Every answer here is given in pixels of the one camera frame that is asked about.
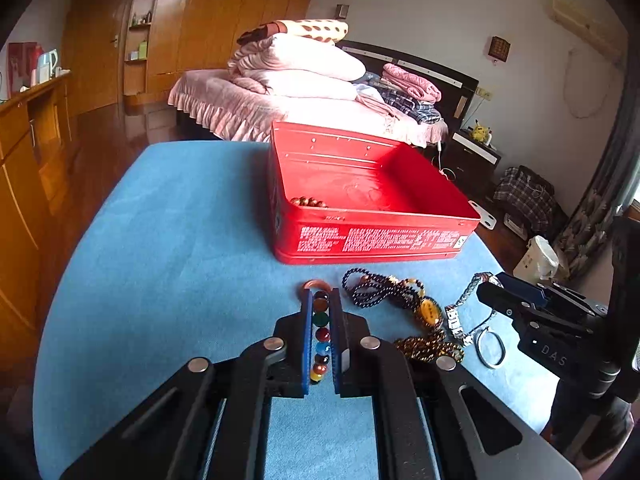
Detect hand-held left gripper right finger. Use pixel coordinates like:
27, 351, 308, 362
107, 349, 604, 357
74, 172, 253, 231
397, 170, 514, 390
330, 289, 584, 480

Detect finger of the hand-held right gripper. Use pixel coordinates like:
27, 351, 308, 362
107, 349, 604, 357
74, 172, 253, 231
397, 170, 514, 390
475, 281, 598, 338
492, 271, 610, 320

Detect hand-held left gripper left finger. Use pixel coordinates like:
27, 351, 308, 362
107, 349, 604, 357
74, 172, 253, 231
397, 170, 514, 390
60, 287, 314, 480

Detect multicolour bead bracelet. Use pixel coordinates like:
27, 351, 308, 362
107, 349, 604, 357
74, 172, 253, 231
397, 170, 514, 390
310, 287, 334, 384

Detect silver wristwatch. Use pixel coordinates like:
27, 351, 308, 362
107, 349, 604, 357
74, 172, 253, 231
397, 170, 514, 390
444, 271, 497, 348

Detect black bead necklace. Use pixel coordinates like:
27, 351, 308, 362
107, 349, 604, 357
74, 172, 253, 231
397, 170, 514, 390
341, 267, 427, 311

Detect thin silver bangle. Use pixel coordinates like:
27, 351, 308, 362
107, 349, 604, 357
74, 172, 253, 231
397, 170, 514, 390
474, 325, 506, 370

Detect brown necklace with amber pendant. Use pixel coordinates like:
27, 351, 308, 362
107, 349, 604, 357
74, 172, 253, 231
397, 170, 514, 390
385, 274, 445, 332

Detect tiger-eye bead bracelet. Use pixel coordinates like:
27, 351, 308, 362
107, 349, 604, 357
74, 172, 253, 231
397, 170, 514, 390
394, 334, 465, 365

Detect red tin box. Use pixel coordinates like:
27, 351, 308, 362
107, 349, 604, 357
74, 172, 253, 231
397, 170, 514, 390
265, 121, 482, 265

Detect person's right hand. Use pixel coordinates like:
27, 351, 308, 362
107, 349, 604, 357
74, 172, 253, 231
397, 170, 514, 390
549, 385, 637, 467

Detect plaid bag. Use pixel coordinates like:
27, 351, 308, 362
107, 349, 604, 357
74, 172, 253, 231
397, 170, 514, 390
494, 165, 559, 234

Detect patterned curtain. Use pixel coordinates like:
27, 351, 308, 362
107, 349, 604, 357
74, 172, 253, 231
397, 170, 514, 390
552, 85, 640, 282

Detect dark nightstand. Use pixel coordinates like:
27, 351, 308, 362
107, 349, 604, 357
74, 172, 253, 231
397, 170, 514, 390
440, 130, 503, 202

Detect blue tablecloth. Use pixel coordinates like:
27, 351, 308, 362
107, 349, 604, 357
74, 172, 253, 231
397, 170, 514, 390
32, 140, 557, 480

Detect dark wooden headboard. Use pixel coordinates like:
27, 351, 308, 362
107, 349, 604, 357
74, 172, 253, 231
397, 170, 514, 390
336, 40, 480, 133

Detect plaid folded clothes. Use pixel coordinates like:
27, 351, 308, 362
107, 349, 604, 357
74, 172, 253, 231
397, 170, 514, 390
360, 74, 445, 125

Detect small pink folded blanket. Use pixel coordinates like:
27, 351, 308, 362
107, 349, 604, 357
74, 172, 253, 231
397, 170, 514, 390
382, 62, 443, 104

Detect bed with pink bedspread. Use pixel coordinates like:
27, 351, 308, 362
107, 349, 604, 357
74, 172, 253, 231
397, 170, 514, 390
167, 67, 451, 150

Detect light blue cloth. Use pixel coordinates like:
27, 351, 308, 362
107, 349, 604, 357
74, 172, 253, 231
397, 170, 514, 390
354, 72, 387, 107

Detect large pink folded quilt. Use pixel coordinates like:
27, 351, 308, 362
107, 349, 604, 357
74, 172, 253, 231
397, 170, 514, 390
227, 35, 368, 82
234, 69, 359, 102

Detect spotted cream blanket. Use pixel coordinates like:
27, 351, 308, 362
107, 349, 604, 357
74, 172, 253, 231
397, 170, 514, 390
237, 19, 350, 47

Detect wooden sideboard cabinet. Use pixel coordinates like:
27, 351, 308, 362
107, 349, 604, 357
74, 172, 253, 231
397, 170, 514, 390
0, 72, 77, 376

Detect wooden wardrobe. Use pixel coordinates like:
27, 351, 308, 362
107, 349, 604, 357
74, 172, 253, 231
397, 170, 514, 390
122, 0, 321, 107

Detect wooden door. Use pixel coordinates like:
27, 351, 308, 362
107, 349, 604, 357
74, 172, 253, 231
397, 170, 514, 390
65, 0, 133, 117

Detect white electric kettle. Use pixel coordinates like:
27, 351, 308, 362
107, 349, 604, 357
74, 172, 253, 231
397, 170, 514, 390
37, 50, 61, 84

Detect red gift box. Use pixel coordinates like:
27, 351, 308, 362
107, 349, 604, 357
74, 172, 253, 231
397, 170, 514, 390
7, 41, 44, 92

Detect brown wooden bead bracelet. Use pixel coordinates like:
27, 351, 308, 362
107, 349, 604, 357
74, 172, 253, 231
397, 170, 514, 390
289, 195, 331, 210

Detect white charger cable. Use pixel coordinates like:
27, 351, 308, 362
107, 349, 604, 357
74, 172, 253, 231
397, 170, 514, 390
434, 139, 454, 182

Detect thin wall cable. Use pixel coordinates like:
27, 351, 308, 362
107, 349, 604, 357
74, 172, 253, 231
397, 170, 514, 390
563, 46, 607, 121

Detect brown framed wall ornament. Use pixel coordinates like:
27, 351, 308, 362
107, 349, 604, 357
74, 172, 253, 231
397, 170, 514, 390
487, 36, 512, 64

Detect wall air conditioner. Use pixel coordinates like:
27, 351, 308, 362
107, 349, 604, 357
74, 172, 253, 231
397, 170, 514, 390
551, 0, 629, 61

